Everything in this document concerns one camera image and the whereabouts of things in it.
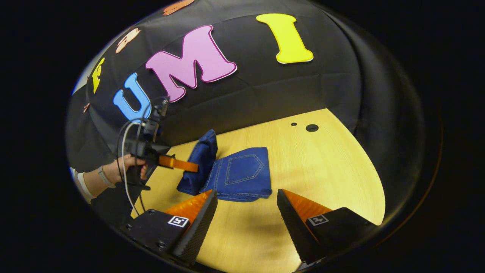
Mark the blue denim jeans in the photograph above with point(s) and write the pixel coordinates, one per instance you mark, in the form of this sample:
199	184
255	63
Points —
242	170

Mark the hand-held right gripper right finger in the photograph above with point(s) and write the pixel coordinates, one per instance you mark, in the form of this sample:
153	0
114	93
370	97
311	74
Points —
293	227

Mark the grey wristband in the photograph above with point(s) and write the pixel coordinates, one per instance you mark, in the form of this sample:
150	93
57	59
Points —
105	178

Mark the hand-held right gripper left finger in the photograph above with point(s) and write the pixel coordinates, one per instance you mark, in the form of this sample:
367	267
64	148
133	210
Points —
197	231

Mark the orange cloth clip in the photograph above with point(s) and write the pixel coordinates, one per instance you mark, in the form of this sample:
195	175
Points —
86	108

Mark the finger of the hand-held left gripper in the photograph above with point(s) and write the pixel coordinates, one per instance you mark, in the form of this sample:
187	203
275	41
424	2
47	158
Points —
178	163

